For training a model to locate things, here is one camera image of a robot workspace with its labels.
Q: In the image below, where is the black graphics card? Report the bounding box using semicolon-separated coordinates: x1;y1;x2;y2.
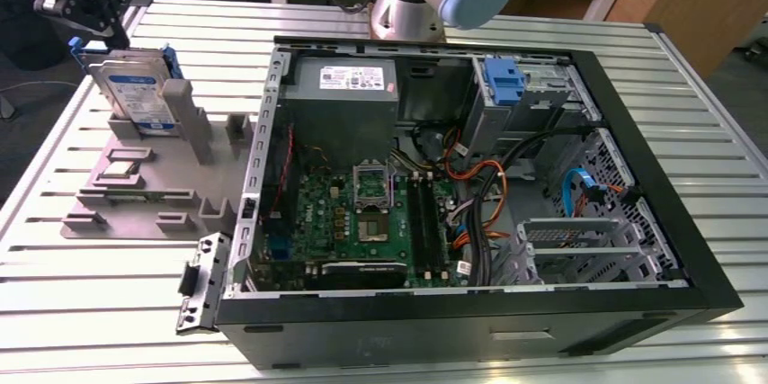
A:
303;260;409;290

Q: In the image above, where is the hard disk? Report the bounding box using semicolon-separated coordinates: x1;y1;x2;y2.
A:
68;36;181;136

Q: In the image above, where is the black cable bundle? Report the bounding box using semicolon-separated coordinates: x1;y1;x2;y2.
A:
467;125;605;287

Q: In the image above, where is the gray parts rack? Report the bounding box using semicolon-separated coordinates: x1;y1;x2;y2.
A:
61;78;260;240

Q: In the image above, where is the black PC case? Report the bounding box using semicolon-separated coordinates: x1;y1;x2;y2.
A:
176;34;745;370

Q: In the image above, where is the gray power supply unit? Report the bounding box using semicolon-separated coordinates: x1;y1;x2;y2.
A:
280;56;401;169

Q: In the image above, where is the blue drive latch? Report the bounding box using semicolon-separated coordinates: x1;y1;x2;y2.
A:
484;58;527;106

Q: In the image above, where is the black RAM slot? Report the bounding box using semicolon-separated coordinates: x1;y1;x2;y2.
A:
421;172;451;280
405;172;433;280

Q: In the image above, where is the orange wire bundle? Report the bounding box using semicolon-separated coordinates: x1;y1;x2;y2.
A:
443;125;511;241

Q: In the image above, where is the metal socket cover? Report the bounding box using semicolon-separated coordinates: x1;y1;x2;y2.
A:
351;159;395;214

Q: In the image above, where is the green motherboard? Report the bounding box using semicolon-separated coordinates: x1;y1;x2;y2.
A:
251;161;475;290

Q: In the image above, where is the black chair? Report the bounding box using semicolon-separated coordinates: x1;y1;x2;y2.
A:
0;0;71;73

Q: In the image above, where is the metal drive cage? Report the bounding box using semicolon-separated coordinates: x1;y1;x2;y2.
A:
464;58;601;156

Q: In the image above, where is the metal case latch bracket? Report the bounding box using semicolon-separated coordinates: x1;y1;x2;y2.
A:
175;230;235;335

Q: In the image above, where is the blue wire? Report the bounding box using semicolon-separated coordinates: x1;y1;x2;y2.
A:
563;167;601;219

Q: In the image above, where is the metal disk bay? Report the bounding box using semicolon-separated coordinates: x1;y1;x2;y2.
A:
515;217;679;286

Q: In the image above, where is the green RAM stick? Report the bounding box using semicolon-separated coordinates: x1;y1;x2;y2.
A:
89;192;167;202

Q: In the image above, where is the silver CPU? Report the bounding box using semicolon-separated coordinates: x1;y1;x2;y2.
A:
101;161;143;178

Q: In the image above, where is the CPU socket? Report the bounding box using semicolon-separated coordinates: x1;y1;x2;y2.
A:
356;217;395;244

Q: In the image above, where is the orange power wire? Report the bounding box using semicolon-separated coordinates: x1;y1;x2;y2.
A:
584;183;637;205

